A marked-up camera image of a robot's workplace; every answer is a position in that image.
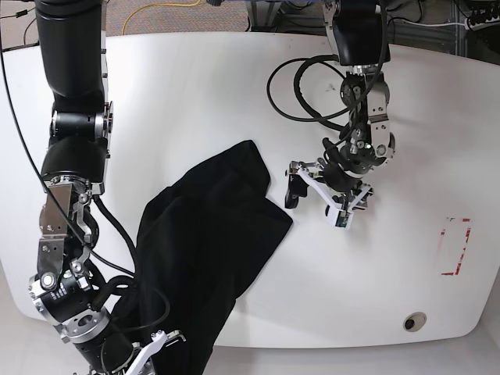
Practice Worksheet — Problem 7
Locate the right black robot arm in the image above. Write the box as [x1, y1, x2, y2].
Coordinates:
[29, 1, 184, 374]

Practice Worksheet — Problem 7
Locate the yellow cable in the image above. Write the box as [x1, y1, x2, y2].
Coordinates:
[122, 1, 201, 36]

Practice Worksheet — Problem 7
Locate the red tape rectangle marking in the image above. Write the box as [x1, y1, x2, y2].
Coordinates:
[437, 217, 472, 276]

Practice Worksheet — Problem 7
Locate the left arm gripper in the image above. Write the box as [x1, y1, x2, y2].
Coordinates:
[284, 158, 373, 227]

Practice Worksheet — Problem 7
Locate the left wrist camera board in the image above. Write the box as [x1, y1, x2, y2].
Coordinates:
[334, 211, 352, 229]

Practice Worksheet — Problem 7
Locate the right table cable grommet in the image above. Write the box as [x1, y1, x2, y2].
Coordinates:
[403, 312, 427, 333]

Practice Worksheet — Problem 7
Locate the black t-shirt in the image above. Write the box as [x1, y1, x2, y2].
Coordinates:
[114, 140, 292, 374]

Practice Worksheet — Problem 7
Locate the white power strip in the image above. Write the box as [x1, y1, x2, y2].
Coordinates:
[466, 2, 499, 30]

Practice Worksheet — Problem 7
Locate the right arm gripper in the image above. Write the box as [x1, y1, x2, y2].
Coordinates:
[76, 330, 188, 375]

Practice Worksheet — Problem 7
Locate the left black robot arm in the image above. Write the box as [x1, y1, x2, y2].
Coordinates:
[284, 1, 395, 229]

